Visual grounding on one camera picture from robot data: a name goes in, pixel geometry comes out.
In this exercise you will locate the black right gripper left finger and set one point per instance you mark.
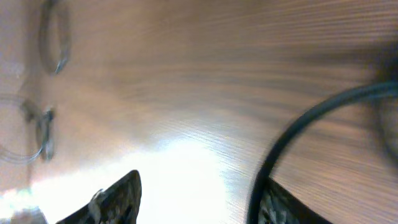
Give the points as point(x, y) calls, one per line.
point(118, 204)

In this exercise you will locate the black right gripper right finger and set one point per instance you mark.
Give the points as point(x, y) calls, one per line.
point(278, 206)

